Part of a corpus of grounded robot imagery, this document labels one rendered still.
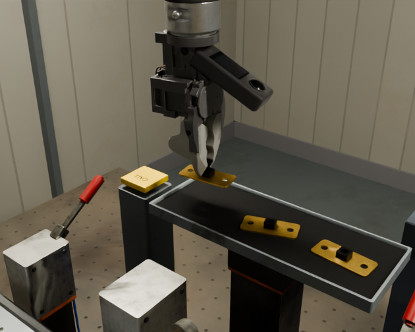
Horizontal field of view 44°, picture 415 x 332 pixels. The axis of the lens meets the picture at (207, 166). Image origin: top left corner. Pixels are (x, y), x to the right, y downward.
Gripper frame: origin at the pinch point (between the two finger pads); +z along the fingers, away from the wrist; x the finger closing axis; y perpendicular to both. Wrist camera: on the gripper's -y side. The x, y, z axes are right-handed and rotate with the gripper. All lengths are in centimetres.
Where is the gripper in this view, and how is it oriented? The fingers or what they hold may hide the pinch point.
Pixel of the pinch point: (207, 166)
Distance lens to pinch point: 78.6
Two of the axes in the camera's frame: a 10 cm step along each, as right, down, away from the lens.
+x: -5.0, 4.0, -7.7
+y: -8.7, -2.2, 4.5
